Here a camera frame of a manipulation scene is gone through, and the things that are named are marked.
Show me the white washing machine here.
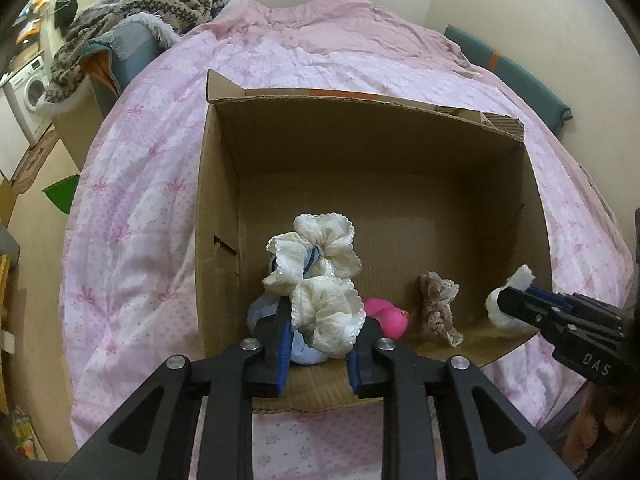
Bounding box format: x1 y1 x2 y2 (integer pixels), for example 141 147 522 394
4 56 52 142

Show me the pink rubber toy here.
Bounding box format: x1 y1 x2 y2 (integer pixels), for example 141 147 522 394
362 297 412 339

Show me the black hanging bag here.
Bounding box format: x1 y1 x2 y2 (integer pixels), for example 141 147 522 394
52 0 79 29

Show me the person's right hand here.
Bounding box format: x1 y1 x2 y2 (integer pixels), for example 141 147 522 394
564 391 638 463

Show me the brown doormat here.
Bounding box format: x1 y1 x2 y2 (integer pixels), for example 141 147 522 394
10 130 61 197

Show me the pink bow-print blanket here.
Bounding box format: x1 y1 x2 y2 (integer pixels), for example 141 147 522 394
60 0 637 480

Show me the cardboard box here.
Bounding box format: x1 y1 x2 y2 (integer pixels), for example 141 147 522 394
194 69 554 414

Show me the yellow wooden rack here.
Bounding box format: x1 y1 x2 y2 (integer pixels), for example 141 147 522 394
0 254 16 352

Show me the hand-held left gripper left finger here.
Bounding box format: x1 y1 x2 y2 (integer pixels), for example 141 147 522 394
57 300 294 480

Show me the teal fur-hooded jacket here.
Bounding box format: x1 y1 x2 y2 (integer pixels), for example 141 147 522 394
81 12 181 117

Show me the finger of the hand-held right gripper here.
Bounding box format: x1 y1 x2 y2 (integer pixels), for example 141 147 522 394
527 287 572 311
498 285 552 331

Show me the colourful packet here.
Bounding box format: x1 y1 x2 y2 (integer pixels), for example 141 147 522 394
9 404 49 462

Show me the teal cushion with orange stripe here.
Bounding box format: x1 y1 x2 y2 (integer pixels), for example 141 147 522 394
444 24 573 132

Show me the green plastic dustpan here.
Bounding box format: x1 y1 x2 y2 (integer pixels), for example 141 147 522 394
42 174 81 215

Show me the beige lace scrunchie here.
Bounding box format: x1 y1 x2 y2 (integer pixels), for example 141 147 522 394
418 270 465 349

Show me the blue fluffy scrunchie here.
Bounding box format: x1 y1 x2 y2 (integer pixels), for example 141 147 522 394
247 255 332 366

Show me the white scrunchie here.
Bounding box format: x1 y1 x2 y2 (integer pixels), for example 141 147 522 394
484 264 536 334

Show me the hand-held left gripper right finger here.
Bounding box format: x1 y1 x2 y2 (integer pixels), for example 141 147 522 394
349 319 576 480

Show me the cream lace-edged scrunchie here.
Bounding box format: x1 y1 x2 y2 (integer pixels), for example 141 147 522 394
263 213 368 359

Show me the beige laundry basket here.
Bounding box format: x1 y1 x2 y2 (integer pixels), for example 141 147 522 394
52 77 109 182

